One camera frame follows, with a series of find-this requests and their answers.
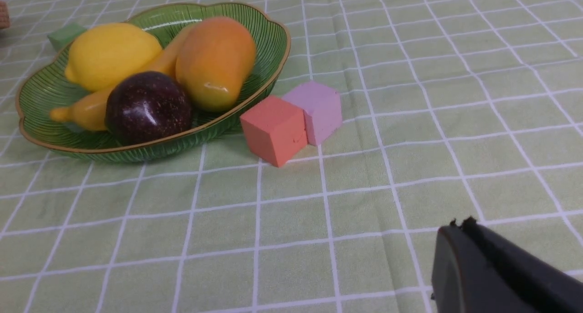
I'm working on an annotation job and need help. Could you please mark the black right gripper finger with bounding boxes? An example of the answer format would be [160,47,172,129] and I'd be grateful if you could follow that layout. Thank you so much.
[431,217,583,313]

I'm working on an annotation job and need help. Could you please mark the orange toy mango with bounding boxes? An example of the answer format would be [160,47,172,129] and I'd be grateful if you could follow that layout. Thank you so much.
[175,16,256,113]

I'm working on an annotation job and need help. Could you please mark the purple toy mangosteen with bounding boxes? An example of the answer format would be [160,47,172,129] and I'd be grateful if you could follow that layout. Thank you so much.
[105,72,194,145]

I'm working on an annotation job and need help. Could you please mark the yellow toy banana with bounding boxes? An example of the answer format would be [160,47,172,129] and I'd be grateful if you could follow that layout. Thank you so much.
[49,24,194,132]

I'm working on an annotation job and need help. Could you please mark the yellow toy lemon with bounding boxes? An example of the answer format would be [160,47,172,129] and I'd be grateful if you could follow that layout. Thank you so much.
[64,22,162,92]

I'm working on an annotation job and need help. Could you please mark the pink foam cube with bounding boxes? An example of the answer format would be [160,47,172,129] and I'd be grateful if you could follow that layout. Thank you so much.
[282,80,343,146]

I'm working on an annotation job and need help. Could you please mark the red foam cube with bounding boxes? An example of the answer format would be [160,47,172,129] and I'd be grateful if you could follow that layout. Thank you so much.
[240,96,307,167]

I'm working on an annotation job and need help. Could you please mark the green foam cube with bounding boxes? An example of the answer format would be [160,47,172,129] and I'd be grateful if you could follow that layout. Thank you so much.
[46,23,87,52]

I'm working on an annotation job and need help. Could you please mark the woven rattan basket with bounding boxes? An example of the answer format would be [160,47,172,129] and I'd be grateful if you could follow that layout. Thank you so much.
[0,1,11,29]

